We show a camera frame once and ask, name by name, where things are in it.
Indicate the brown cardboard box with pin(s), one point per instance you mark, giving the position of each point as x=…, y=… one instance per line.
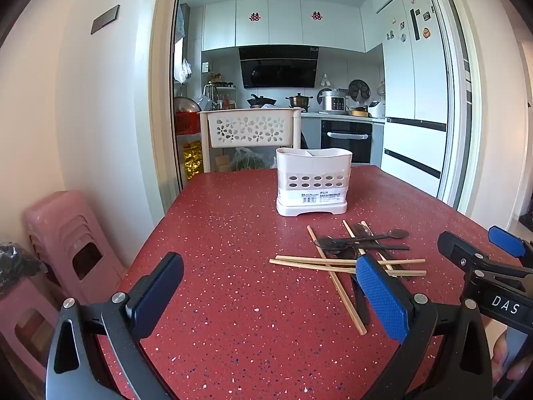
x=223, y=163

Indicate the red paper-cut sticker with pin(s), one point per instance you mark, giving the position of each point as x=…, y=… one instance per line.
x=254, y=16
x=316, y=16

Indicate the red plastic crate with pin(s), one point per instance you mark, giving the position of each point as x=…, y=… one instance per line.
x=187, y=124

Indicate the grey wall switch panel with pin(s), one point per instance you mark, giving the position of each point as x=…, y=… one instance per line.
x=106, y=18

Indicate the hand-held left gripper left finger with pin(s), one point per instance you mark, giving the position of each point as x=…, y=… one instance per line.
x=160, y=296

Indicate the white refrigerator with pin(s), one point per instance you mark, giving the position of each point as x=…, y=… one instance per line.
x=416, y=71

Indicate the black wok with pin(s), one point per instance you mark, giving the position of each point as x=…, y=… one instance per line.
x=261, y=101

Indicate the silver rice cooker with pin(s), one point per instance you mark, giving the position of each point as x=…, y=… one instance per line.
x=333, y=101

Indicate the gold foil package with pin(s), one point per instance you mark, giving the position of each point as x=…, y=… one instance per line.
x=193, y=160

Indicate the black range hood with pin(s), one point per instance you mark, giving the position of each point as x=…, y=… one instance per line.
x=279, y=68

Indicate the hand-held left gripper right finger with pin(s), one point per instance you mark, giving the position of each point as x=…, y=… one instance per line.
x=383, y=296

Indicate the wooden chopstick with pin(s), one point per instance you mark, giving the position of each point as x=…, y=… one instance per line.
x=349, y=226
x=365, y=226
x=300, y=258
x=345, y=298
x=300, y=263

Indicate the metal basin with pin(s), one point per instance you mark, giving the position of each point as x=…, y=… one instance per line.
x=186, y=105

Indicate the white plastic utensil holder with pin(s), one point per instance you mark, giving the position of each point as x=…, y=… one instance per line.
x=312, y=191

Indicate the person's right hand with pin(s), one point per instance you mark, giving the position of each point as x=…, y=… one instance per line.
x=499, y=356

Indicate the yellow pot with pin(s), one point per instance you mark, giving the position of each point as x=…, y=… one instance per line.
x=359, y=111

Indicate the black built-in oven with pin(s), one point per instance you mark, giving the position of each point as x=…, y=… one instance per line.
x=346, y=137

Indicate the black plastic bag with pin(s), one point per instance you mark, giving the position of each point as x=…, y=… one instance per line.
x=18, y=266

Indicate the white small kitchen appliance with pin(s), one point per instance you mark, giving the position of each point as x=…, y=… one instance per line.
x=376, y=109

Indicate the pink plastic stool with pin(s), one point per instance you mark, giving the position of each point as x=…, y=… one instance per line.
x=25, y=325

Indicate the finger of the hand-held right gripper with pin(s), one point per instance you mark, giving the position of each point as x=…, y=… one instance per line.
x=458, y=252
x=506, y=238

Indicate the white spice rack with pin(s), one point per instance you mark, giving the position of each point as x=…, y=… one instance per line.
x=220, y=98

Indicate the white flower-cutout basket cart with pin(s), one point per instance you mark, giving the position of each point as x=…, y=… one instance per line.
x=250, y=127

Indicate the clear bag of greens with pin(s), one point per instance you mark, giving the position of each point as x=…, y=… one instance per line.
x=249, y=160

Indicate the stack of pink plastic stools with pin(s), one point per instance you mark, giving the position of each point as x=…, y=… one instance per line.
x=70, y=233

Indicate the white upper kitchen cabinets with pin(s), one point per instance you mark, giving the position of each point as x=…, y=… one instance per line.
x=283, y=23

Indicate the round black compartment pan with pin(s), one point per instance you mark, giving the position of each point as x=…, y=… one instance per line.
x=359, y=89

